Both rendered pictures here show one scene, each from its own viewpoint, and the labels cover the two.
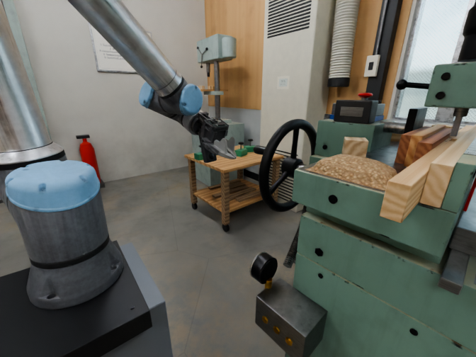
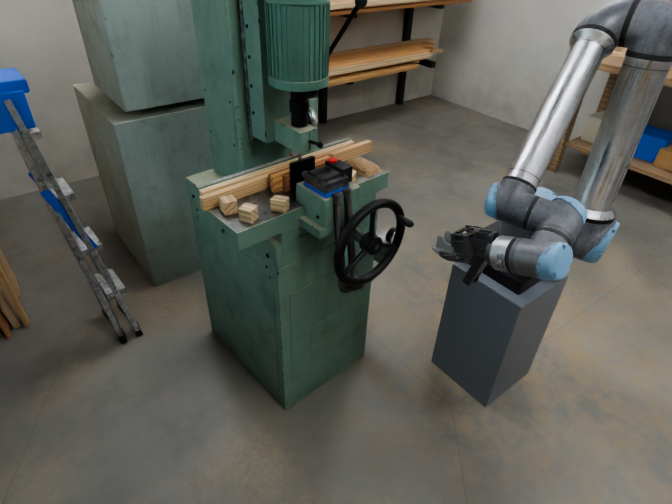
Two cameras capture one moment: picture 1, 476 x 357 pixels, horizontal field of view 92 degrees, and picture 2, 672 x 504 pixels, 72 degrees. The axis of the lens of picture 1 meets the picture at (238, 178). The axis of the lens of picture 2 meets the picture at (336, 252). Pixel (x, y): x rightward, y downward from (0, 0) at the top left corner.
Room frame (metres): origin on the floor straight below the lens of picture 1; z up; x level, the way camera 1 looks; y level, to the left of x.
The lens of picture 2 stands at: (1.82, -0.29, 1.60)
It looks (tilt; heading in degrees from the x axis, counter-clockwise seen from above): 36 degrees down; 179
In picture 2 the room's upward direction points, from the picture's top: 2 degrees clockwise
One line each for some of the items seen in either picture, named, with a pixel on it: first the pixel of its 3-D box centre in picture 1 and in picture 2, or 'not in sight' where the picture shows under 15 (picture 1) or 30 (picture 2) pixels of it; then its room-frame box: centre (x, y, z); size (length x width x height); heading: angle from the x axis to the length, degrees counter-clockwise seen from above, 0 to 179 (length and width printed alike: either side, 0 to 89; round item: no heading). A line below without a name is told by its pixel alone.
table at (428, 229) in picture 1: (386, 161); (310, 200); (0.53, -0.36, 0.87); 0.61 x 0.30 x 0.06; 132
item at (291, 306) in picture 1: (287, 317); (377, 244); (0.35, -0.11, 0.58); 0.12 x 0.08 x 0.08; 42
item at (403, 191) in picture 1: (449, 150); (296, 171); (0.43, -0.41, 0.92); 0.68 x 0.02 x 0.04; 132
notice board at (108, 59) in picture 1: (125, 50); not in sight; (2.92, 1.27, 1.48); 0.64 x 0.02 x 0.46; 128
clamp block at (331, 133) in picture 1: (353, 137); (328, 198); (0.60, -0.30, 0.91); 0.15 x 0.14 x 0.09; 132
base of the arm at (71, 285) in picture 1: (76, 258); not in sight; (0.44, 0.38, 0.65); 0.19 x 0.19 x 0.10
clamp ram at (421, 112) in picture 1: (397, 127); (308, 176); (0.53, -0.36, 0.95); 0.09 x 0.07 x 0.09; 132
